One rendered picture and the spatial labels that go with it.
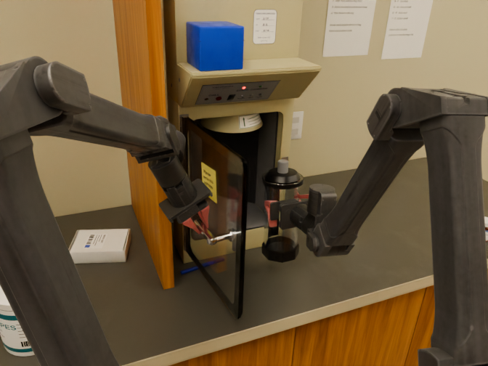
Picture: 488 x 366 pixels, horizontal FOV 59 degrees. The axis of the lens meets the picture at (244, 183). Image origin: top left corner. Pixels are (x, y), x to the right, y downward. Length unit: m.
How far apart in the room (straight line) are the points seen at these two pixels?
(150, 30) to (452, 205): 0.64
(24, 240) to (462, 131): 0.49
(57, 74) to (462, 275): 0.50
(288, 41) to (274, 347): 0.79
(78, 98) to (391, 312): 1.15
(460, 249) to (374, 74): 1.37
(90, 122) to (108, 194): 1.07
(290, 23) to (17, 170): 0.86
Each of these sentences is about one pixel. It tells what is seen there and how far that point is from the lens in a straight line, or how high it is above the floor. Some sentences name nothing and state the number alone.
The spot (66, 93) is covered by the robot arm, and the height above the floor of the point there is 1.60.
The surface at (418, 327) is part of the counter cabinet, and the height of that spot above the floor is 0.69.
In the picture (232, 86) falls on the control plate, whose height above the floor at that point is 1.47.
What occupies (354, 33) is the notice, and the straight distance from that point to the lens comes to 1.78.
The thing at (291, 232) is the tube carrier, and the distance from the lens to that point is 1.14.
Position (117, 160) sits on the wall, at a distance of 1.54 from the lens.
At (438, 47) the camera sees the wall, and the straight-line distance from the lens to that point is 2.08.
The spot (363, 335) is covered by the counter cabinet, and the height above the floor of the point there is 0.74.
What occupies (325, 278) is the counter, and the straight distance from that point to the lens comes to 1.25.
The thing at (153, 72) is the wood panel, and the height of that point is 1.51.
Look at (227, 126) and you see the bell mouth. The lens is 1.15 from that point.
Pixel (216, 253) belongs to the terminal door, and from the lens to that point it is 1.01.
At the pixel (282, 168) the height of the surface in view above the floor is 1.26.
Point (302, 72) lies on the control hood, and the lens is 1.04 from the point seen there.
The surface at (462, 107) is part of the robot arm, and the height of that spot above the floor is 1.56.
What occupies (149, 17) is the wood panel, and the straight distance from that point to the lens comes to 0.92.
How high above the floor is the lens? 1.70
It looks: 26 degrees down
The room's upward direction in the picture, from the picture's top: 2 degrees clockwise
